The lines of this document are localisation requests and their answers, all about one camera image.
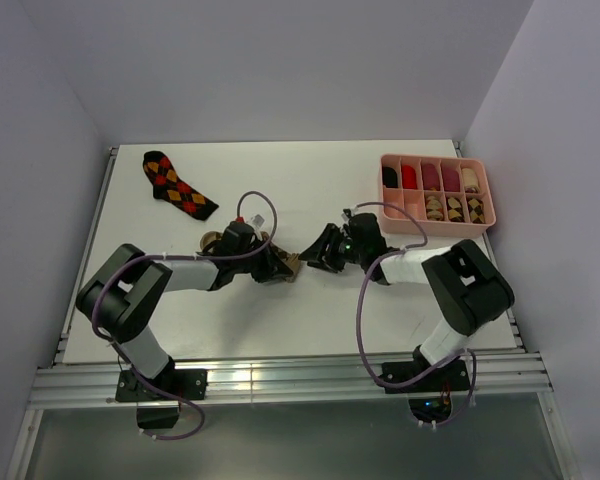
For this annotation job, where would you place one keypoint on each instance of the aluminium table edge rail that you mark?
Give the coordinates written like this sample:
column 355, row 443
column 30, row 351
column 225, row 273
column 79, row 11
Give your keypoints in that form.
column 65, row 330

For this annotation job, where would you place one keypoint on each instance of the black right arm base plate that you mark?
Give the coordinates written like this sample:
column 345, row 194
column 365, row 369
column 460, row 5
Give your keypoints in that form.
column 453, row 377

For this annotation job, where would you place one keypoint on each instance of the pink divided organizer tray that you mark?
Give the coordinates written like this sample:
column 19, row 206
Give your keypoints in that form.
column 403, row 210

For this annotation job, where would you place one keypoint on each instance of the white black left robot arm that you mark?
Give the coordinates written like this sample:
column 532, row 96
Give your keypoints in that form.
column 119, row 300

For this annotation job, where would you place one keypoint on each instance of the red rolled sock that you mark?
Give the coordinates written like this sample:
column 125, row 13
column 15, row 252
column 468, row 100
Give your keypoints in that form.
column 408, row 177

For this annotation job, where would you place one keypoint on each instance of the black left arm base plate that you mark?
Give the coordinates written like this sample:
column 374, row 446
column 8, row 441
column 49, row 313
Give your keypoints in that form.
column 189, row 384

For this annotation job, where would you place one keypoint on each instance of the black rolled sock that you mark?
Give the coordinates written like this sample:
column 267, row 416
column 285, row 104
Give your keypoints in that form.
column 389, row 178

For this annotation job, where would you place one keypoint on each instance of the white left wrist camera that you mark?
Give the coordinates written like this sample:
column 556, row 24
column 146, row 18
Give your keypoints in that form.
column 257, row 220

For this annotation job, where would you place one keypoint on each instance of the black red yellow argyle sock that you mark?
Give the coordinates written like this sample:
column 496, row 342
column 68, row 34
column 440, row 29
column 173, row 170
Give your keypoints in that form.
column 167, row 186

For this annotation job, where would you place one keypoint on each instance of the magenta rolled sock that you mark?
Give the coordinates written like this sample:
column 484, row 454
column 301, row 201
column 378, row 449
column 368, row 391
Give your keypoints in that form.
column 451, row 179

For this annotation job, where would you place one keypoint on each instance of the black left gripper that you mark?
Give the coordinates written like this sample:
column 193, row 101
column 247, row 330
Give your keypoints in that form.
column 273, row 268

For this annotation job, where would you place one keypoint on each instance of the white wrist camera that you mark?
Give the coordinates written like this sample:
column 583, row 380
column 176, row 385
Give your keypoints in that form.
column 347, row 214
column 257, row 220

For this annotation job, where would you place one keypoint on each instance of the aluminium front mounting rail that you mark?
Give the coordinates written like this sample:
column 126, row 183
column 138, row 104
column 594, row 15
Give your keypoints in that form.
column 276, row 381

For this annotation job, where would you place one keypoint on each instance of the brown yellow argyle rolled sock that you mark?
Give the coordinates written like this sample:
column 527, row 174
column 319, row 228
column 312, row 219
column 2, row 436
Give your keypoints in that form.
column 455, row 210

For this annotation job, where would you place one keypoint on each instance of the brown cream argyle rolled sock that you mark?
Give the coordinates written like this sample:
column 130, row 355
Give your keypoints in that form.
column 476, row 210

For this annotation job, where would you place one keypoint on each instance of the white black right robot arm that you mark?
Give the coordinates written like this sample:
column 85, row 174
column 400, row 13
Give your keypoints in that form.
column 469, row 290

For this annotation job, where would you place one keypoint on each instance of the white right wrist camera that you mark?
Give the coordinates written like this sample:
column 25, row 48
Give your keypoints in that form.
column 347, row 214

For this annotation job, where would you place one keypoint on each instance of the beige orange brown argyle sock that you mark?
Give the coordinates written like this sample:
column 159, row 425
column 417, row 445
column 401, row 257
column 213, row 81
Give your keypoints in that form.
column 433, row 208

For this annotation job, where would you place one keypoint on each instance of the dark pink rolled sock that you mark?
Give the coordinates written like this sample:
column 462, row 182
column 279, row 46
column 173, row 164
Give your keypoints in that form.
column 430, row 177

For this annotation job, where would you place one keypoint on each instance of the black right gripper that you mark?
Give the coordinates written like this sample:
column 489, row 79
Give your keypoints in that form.
column 317, row 250

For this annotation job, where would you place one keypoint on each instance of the black box under rail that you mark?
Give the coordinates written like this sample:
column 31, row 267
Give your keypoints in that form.
column 157, row 418

